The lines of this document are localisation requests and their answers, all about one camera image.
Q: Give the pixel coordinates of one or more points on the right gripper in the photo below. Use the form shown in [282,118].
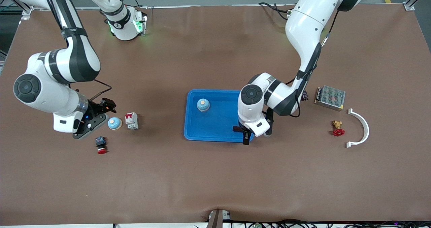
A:
[98,108]

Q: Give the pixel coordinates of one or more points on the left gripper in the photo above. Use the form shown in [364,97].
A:
[246,138]

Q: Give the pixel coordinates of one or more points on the light blue call bell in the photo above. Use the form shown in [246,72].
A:
[114,123]
[203,104]

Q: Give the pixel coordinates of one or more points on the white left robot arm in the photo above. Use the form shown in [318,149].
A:
[303,19]

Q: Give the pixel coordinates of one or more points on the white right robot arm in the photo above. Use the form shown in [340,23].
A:
[43,93]

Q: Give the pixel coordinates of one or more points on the blue plastic tray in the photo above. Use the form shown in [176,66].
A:
[219,127]

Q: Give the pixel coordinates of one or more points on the white red circuit breaker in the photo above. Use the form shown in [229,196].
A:
[131,121]

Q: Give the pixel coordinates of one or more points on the black blue red push button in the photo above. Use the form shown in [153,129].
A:
[101,144]

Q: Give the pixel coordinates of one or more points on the brown table mat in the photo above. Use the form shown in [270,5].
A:
[215,174]

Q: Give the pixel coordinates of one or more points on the metal mesh power supply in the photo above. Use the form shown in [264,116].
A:
[330,97]

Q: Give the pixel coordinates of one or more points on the brass valve red handwheel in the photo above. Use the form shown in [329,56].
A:
[338,131]

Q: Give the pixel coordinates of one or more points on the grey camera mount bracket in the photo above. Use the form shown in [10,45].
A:
[215,219]

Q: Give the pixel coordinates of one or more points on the white curved plastic bracket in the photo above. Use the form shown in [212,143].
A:
[367,128]

